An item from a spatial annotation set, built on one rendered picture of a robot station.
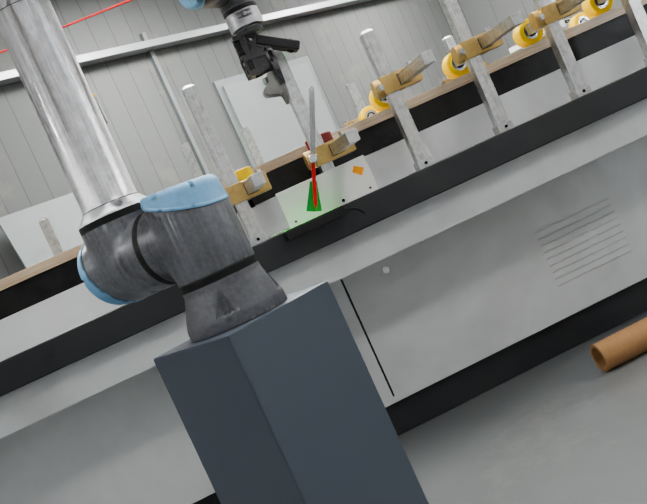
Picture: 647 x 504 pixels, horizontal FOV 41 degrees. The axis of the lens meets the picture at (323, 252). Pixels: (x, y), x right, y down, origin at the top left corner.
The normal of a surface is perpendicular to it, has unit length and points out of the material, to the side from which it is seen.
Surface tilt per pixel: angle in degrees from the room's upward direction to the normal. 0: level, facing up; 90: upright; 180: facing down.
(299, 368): 90
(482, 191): 90
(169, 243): 90
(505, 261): 90
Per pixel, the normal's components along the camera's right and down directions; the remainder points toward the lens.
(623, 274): 0.15, 0.00
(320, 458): 0.63, -0.24
